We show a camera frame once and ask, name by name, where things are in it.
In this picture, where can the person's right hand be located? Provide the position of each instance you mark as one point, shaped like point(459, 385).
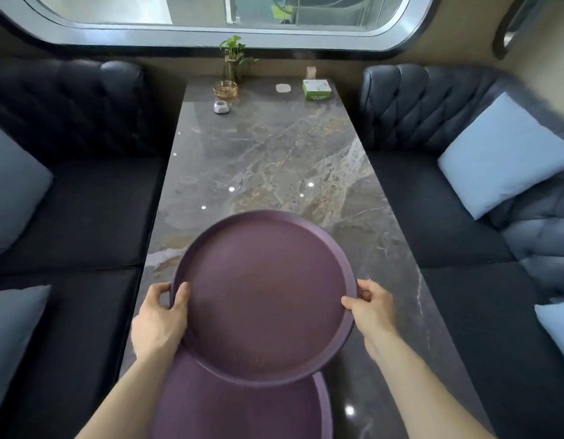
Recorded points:
point(375, 310)

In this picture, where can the green plant in glass vase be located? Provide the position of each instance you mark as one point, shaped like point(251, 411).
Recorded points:
point(234, 57)

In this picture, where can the round purple tray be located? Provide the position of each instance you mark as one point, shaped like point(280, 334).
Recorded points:
point(268, 297)
point(236, 406)

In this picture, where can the person's right thumb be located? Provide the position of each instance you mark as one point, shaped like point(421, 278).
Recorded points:
point(351, 305)

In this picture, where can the light blue cushion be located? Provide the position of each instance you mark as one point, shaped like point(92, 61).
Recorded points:
point(9, 342)
point(558, 331)
point(12, 191)
point(506, 155)

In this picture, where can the person's left forearm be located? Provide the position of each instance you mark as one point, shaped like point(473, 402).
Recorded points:
point(124, 397)

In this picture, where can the dark tufted sofa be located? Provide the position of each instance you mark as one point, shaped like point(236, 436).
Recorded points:
point(469, 251)
point(76, 223)

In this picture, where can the white round coaster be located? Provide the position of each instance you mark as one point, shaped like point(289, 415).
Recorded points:
point(283, 88)

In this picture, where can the person's left thumb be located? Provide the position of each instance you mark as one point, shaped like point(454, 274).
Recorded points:
point(182, 297)

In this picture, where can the silver framed window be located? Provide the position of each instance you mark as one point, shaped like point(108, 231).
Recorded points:
point(515, 22)
point(208, 18)

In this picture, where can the person's right forearm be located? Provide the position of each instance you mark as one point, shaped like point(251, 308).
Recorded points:
point(423, 388)

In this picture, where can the small white call button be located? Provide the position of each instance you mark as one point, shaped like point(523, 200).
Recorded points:
point(221, 107)

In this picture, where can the green tissue box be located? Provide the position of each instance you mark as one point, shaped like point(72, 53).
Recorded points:
point(316, 89)

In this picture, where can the toothpick holder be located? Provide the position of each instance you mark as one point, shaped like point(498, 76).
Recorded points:
point(311, 72)

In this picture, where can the person's left hand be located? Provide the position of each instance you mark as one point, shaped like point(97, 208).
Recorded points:
point(156, 322)

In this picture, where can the amber glass ashtray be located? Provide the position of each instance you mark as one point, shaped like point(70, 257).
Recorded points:
point(225, 90)

